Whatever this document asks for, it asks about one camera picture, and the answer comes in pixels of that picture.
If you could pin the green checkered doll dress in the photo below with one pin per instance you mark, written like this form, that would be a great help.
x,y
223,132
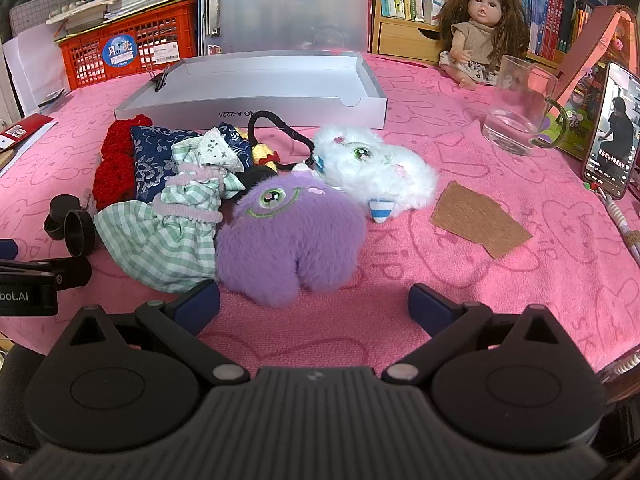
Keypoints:
x,y
160,240

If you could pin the black binder clip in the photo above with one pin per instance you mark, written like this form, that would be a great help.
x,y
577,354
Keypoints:
x,y
161,80

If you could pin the small dark card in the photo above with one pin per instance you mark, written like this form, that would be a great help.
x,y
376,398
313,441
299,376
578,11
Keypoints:
x,y
51,97

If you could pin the red plastic crate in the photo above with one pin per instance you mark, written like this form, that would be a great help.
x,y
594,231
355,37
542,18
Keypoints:
x,y
130,25

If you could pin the wooden drawer organizer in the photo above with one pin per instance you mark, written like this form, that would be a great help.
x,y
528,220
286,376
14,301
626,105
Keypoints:
x,y
400,37

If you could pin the red envelope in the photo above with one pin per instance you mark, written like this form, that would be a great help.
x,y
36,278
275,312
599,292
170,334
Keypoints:
x,y
22,130

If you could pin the brown-haired doll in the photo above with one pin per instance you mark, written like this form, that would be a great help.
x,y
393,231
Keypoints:
x,y
475,25

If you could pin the row of blue books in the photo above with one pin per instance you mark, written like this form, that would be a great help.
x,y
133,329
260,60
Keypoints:
x,y
540,5

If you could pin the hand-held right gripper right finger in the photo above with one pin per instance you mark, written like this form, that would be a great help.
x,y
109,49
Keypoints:
x,y
430,307

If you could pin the black elastic hair band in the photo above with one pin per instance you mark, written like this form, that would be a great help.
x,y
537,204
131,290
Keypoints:
x,y
282,122

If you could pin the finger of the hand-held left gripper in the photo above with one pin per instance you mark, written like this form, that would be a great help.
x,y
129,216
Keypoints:
x,y
75,272
7,250

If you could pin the grey grid cutting mat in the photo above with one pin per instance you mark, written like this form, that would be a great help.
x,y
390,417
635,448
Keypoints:
x,y
30,15

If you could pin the blue floral cloth pouch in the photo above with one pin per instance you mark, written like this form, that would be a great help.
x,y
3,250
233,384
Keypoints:
x,y
155,160

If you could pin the translucent plastic clipboard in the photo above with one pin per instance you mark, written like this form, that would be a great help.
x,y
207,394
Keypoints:
x,y
290,5

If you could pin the red crochet piece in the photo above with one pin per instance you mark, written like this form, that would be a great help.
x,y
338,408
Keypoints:
x,y
115,160

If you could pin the smartphone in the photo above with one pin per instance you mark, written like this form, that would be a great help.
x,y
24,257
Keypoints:
x,y
612,130

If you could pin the silver cardboard box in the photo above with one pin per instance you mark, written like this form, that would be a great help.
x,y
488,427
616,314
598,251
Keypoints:
x,y
280,80

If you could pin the white paper sheet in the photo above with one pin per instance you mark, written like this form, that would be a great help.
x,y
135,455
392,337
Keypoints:
x,y
35,65

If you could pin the purple plush toy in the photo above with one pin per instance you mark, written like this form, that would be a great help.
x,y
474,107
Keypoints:
x,y
290,245

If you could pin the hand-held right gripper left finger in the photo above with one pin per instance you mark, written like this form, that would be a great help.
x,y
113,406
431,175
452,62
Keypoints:
x,y
200,305

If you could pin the pink printed towel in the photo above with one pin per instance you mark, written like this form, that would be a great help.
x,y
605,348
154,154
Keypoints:
x,y
450,285

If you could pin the glass mug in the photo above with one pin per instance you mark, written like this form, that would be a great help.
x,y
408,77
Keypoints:
x,y
515,120

